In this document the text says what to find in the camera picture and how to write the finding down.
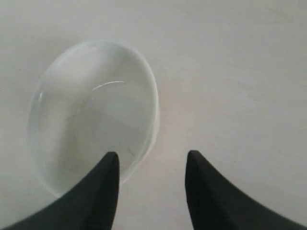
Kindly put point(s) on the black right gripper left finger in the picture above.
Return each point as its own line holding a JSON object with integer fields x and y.
{"x": 90, "y": 205}

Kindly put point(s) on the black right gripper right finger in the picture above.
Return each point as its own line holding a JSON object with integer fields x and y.
{"x": 214, "y": 203}

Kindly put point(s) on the white ceramic patterned bowl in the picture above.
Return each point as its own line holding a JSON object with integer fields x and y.
{"x": 95, "y": 97}

